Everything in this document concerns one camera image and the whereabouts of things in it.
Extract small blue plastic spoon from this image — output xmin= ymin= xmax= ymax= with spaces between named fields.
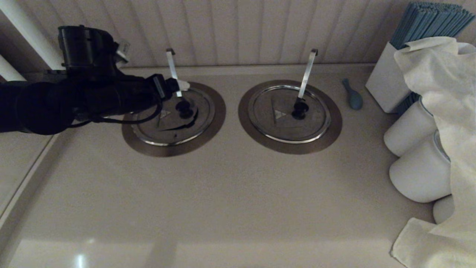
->
xmin=341 ymin=78 xmax=363 ymax=111

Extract white pole with base flange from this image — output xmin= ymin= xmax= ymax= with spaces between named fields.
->
xmin=0 ymin=0 xmax=64 ymax=70

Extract white square holder box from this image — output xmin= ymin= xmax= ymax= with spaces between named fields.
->
xmin=364 ymin=42 xmax=411 ymax=114

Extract cream cloth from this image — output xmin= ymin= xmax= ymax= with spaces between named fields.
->
xmin=390 ymin=36 xmax=476 ymax=268

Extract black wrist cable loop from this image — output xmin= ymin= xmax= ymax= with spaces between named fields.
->
xmin=80 ymin=103 xmax=163 ymax=125

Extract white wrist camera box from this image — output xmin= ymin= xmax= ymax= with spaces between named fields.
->
xmin=115 ymin=40 xmax=131 ymax=63

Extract brown steel well ring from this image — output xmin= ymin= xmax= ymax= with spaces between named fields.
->
xmin=121 ymin=82 xmax=226 ymax=157
xmin=238 ymin=80 xmax=342 ymax=155

